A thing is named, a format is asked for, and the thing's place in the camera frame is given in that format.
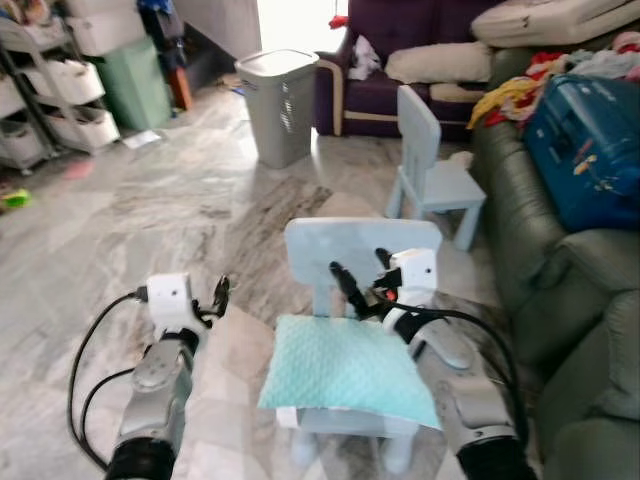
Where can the storage rack with white bins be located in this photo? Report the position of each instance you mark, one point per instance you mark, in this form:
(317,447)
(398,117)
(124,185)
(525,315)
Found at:
(60,100)

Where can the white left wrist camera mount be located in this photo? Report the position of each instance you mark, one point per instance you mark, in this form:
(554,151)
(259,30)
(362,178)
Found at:
(170,300)

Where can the blue suitcase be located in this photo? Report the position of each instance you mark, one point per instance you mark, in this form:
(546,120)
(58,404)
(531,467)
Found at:
(585,150)

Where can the white storage box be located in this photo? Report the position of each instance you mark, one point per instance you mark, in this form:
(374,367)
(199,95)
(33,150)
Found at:
(100,28)

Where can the light blue child chair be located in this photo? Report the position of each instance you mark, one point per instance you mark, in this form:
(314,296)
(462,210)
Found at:
(350,250)
(440,185)

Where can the yellow garment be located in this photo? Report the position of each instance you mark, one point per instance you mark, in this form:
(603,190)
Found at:
(505,100)

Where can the large beige cushion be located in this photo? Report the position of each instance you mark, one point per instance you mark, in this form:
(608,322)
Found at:
(560,20)

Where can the green bin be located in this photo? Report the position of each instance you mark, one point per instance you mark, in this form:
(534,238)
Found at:
(135,85)

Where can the small green toy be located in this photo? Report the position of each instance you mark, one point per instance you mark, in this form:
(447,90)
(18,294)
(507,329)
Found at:
(15,198)

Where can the white cloth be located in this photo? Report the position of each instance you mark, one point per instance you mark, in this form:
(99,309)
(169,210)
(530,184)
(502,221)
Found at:
(366,60)

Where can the small red object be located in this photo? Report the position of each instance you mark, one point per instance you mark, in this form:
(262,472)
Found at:
(338,21)

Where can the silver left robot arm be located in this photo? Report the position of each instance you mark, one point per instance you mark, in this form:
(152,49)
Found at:
(160,390)

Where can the cream pillow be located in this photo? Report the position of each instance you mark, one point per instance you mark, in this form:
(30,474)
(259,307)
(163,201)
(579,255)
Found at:
(435,65)

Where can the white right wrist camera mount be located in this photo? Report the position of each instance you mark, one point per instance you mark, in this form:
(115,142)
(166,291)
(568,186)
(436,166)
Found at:
(415,275)

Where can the purple sofa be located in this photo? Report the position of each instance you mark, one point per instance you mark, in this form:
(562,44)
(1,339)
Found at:
(410,25)

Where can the teal dotted pillow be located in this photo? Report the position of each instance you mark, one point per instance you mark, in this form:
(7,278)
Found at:
(345,365)

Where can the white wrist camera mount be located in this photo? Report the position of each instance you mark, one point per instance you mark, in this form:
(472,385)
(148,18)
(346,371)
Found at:
(170,300)
(415,275)

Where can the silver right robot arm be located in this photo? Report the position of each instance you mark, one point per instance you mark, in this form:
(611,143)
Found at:
(470,400)

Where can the green leather sofa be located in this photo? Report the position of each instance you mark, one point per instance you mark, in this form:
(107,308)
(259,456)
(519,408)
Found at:
(590,300)

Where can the white paper sheet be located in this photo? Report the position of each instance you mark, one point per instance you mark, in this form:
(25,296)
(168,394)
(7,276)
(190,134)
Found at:
(142,139)

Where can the grey laundry basket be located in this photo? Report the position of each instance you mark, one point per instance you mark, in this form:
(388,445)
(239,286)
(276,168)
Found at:
(280,110)

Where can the colourful clothes pile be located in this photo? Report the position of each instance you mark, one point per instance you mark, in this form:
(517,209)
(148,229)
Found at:
(590,62)

